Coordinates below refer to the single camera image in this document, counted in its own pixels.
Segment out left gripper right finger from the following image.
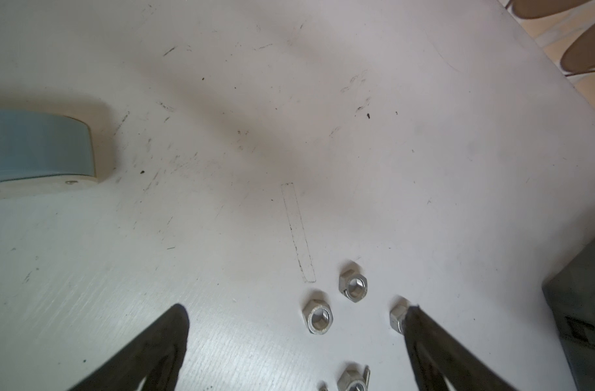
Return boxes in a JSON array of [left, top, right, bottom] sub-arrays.
[[403, 306, 513, 390]]

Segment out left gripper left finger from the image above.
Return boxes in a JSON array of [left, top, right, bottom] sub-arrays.
[[72, 304, 190, 390]]

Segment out silver hex nut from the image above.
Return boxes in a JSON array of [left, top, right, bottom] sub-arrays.
[[390, 297, 411, 335], [339, 269, 368, 303], [337, 369, 367, 391], [302, 299, 333, 335]]

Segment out small silver screw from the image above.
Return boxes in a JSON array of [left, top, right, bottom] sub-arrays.
[[364, 366, 371, 391]]

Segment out grey plastic organizer box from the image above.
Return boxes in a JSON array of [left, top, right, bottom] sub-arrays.
[[543, 238, 595, 390]]

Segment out light blue flat case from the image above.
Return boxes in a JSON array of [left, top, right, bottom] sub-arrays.
[[0, 109, 98, 199]]

